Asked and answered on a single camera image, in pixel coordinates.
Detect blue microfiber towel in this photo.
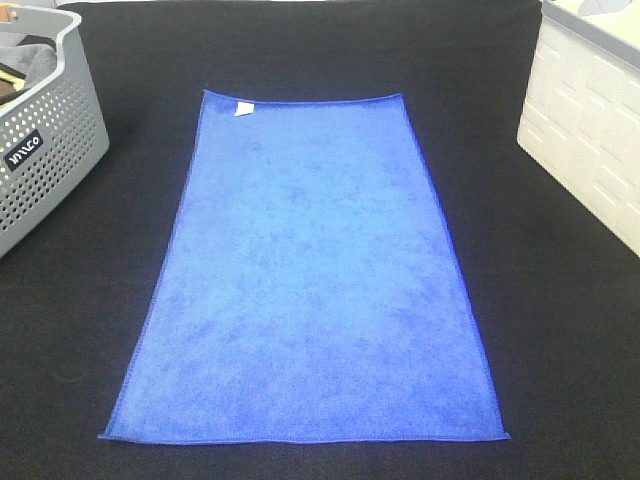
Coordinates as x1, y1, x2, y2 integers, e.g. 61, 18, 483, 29
103, 92, 507, 445

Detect black table cloth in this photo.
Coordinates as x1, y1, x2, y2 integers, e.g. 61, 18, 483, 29
1, 1, 639, 479

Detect white plastic storage box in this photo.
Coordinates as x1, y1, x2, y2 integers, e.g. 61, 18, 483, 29
517, 1, 639, 252

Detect grey perforated plastic basket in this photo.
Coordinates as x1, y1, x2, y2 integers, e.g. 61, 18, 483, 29
1, 4, 109, 253

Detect grey cloth in basket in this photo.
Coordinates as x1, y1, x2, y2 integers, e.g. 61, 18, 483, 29
1, 44, 57, 89

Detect yellow and brown cloth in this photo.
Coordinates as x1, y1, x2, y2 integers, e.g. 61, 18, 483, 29
0, 64, 26, 107

